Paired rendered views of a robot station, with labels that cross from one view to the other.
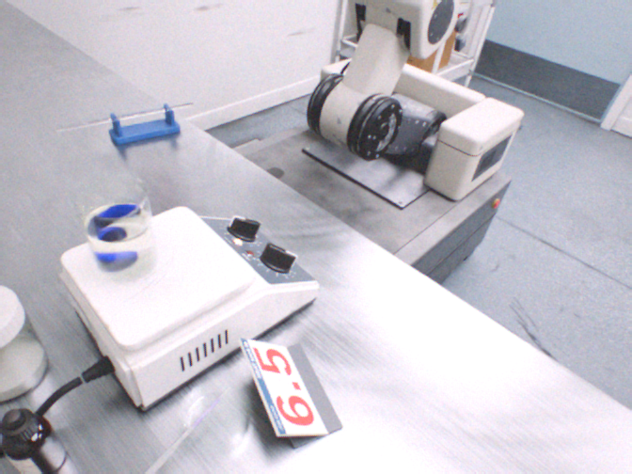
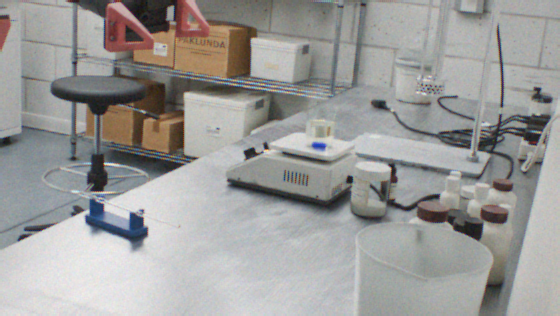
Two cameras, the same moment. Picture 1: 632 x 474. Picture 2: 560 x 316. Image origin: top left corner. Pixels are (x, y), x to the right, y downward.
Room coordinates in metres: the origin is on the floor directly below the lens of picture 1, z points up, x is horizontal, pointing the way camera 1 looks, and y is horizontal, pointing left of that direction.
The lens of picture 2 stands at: (0.68, 1.33, 1.15)
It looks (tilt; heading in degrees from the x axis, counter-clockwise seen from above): 15 degrees down; 253
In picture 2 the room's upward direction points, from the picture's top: 5 degrees clockwise
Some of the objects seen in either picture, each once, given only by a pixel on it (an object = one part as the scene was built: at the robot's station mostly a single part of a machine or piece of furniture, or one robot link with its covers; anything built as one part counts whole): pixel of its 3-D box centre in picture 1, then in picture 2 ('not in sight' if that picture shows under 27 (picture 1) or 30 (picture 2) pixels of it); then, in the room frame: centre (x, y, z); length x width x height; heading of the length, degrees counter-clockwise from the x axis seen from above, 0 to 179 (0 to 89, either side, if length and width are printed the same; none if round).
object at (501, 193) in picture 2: not in sight; (499, 206); (0.00, 0.34, 0.79); 0.05 x 0.05 x 0.09
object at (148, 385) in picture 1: (191, 288); (297, 166); (0.27, 0.11, 0.79); 0.22 x 0.13 x 0.08; 138
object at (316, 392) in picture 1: (290, 383); not in sight; (0.20, 0.00, 0.77); 0.09 x 0.06 x 0.04; 31
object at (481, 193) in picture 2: not in sight; (478, 211); (0.05, 0.36, 0.79); 0.03 x 0.03 x 0.09
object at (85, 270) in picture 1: (160, 268); (313, 145); (0.25, 0.13, 0.83); 0.12 x 0.12 x 0.01; 48
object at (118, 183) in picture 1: (119, 229); (321, 126); (0.25, 0.15, 0.87); 0.06 x 0.05 x 0.08; 37
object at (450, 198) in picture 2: not in sight; (449, 201); (0.07, 0.30, 0.79); 0.03 x 0.03 x 0.08
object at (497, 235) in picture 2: not in sight; (489, 243); (0.12, 0.50, 0.80); 0.06 x 0.06 x 0.10
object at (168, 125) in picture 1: (144, 122); (116, 214); (0.60, 0.28, 0.77); 0.10 x 0.03 x 0.04; 131
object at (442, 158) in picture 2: not in sight; (417, 153); (-0.08, -0.12, 0.76); 0.30 x 0.20 x 0.01; 142
